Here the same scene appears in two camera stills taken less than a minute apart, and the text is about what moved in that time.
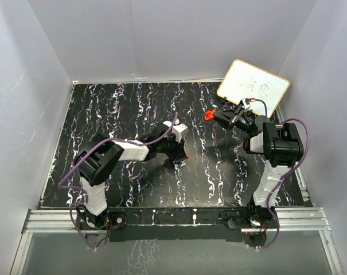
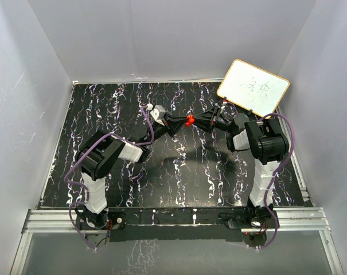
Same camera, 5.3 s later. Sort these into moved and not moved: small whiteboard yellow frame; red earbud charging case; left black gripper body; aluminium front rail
Moved: left black gripper body; red earbud charging case
Not moved: aluminium front rail; small whiteboard yellow frame
